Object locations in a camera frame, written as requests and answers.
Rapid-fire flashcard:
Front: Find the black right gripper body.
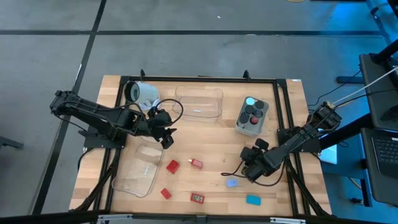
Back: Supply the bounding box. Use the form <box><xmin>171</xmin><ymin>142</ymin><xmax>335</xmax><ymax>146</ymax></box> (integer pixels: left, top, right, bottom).
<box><xmin>256</xmin><ymin>148</ymin><xmax>277</xmax><ymax>175</ymax></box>

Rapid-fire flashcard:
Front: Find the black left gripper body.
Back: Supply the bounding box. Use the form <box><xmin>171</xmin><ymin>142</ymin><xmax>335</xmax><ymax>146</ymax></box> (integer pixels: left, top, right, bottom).
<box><xmin>146</xmin><ymin>107</ymin><xmax>174</xmax><ymax>139</ymax></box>

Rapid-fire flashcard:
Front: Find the red charger with prongs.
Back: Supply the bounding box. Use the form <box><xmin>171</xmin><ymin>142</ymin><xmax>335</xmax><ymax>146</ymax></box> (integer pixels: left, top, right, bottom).
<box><xmin>165</xmin><ymin>159</ymin><xmax>181</xmax><ymax>175</ymax></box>

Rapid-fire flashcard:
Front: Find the teal block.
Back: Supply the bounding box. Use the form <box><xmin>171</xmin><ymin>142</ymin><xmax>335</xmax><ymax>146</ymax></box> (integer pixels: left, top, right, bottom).
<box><xmin>246</xmin><ymin>194</ymin><xmax>262</xmax><ymax>207</ymax></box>

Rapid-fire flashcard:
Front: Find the red charger cube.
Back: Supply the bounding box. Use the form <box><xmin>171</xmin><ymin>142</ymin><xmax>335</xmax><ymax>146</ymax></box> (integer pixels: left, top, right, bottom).
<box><xmin>187</xmin><ymin>157</ymin><xmax>205</xmax><ymax>170</ymax></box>

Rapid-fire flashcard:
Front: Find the red digital clock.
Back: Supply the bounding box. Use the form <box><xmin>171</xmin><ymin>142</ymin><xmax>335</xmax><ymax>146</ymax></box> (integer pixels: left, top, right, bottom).
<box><xmin>190</xmin><ymin>192</ymin><xmax>206</xmax><ymax>205</ymax></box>

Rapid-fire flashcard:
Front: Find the white cylindrical lamp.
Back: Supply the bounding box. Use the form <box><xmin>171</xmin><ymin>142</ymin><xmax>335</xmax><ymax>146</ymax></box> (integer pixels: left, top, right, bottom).
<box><xmin>124</xmin><ymin>80</ymin><xmax>160</xmax><ymax>105</ymax></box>

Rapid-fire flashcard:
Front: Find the clear plastic bin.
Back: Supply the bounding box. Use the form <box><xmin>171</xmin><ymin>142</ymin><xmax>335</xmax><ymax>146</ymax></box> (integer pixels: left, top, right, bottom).
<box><xmin>111</xmin><ymin>136</ymin><xmax>165</xmax><ymax>198</ymax></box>
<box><xmin>172</xmin><ymin>84</ymin><xmax>224</xmax><ymax>123</ymax></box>

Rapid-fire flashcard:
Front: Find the black laptop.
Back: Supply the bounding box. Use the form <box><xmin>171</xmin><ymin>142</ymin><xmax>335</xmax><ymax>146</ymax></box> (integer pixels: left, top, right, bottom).
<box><xmin>360</xmin><ymin>127</ymin><xmax>398</xmax><ymax>206</ymax></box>

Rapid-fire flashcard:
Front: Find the black side desk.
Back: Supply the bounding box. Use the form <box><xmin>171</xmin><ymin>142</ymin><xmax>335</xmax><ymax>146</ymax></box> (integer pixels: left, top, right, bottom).
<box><xmin>359</xmin><ymin>52</ymin><xmax>398</xmax><ymax>131</ymax></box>

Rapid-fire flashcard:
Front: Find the black computer mouse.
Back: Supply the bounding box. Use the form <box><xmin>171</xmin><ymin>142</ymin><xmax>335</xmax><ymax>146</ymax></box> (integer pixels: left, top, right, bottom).
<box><xmin>381</xmin><ymin>104</ymin><xmax>398</xmax><ymax>122</ymax></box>

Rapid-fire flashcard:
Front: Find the black stand foot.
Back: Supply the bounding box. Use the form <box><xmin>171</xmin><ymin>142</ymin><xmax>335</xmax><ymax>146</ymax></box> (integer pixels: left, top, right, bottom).
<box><xmin>0</xmin><ymin>136</ymin><xmax>25</xmax><ymax>149</ymax></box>

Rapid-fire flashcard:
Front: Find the white storage bin with handles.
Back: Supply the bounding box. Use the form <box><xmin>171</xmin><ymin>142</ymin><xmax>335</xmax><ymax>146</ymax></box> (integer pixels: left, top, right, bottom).
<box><xmin>234</xmin><ymin>95</ymin><xmax>271</xmax><ymax>138</ymax></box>

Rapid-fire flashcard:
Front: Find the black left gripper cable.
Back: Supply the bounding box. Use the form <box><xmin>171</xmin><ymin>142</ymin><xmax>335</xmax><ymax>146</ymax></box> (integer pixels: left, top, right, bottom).
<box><xmin>152</xmin><ymin>98</ymin><xmax>184</xmax><ymax>128</ymax></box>

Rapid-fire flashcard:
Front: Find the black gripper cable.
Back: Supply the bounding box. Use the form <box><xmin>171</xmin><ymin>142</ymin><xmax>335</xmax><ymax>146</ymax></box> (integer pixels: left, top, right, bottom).
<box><xmin>152</xmin><ymin>98</ymin><xmax>184</xmax><ymax>128</ymax></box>
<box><xmin>220</xmin><ymin>160</ymin><xmax>287</xmax><ymax>187</ymax></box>

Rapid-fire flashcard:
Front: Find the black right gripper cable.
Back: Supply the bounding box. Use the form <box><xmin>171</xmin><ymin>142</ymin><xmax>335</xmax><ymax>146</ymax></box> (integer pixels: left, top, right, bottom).
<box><xmin>220</xmin><ymin>160</ymin><xmax>287</xmax><ymax>187</ymax></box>

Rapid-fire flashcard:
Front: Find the black aluminium table frame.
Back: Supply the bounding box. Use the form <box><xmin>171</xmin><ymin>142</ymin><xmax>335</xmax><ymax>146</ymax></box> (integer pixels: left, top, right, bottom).
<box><xmin>70</xmin><ymin>68</ymin><xmax>332</xmax><ymax>224</ymax></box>

